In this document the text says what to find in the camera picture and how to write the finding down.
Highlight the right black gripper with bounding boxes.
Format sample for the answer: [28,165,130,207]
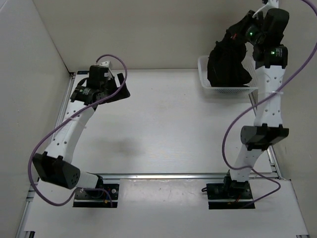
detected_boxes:
[228,10,264,47]

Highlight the black shorts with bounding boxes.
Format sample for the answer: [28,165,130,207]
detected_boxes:
[207,38,252,87]

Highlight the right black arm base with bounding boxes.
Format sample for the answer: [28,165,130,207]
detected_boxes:
[201,175,255,210]

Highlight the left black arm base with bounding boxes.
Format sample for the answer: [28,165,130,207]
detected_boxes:
[73,177,119,208]

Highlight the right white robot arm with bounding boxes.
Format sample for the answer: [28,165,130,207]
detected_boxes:
[222,8,289,198]

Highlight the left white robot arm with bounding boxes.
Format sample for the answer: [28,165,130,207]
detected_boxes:
[30,71,130,198]

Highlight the white plastic mesh basket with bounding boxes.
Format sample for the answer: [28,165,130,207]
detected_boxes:
[198,56,258,95]

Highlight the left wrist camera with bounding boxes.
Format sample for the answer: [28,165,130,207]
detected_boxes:
[87,60,111,89]

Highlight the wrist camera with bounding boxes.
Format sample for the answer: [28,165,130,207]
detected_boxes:
[87,60,111,89]
[253,0,289,45]

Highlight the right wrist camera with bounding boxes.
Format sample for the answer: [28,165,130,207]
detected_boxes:
[253,0,289,45]

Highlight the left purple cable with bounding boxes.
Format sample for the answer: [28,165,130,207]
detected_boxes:
[28,54,128,206]

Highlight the front aluminium frame rail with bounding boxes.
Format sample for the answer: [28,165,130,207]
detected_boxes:
[100,173,226,179]

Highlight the aluminium frame rail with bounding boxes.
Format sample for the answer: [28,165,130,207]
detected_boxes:
[100,173,226,179]
[249,93,310,238]
[15,72,76,238]

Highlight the left aluminium frame rail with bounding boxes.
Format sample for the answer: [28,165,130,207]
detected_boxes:
[15,72,76,238]

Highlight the right aluminium frame rail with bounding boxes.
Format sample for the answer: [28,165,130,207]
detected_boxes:
[249,93,310,238]

